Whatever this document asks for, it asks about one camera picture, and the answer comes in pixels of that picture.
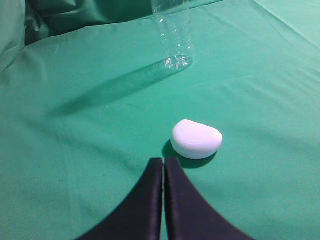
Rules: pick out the green cloth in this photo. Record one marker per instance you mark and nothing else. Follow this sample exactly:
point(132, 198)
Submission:
point(82, 113)

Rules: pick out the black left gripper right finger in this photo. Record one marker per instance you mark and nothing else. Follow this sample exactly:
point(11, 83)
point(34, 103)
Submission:
point(188, 215)

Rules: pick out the clear empty plastic bottle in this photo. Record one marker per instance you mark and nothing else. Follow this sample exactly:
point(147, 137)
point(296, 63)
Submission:
point(173, 21)

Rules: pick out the small white plastic case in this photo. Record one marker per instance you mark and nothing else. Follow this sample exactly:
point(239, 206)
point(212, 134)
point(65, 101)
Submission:
point(196, 141)

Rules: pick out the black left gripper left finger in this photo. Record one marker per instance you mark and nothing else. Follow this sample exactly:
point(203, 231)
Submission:
point(139, 215)

